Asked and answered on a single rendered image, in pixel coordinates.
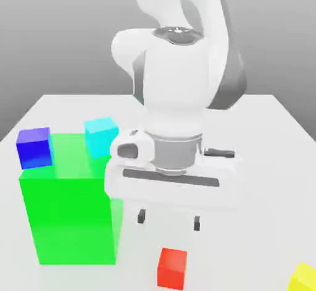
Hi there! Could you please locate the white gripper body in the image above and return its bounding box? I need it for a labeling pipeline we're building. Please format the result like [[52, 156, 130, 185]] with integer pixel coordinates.
[[104, 156, 242, 211]]

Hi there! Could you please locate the small red cube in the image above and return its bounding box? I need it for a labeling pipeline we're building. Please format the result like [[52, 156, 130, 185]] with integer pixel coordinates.
[[157, 247, 188, 291]]

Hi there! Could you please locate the small cyan cube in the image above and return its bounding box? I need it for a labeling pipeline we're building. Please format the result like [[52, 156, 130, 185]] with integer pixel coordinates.
[[83, 117, 120, 159]]

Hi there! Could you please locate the small yellow cube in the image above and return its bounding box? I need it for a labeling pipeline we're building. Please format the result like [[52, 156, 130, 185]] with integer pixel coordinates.
[[287, 261, 316, 291]]

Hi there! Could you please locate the small blue cube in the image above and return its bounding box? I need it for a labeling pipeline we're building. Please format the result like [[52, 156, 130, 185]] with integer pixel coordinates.
[[15, 127, 55, 171]]

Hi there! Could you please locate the large green box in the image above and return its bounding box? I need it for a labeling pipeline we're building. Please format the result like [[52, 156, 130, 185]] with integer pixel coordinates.
[[19, 132, 124, 266]]

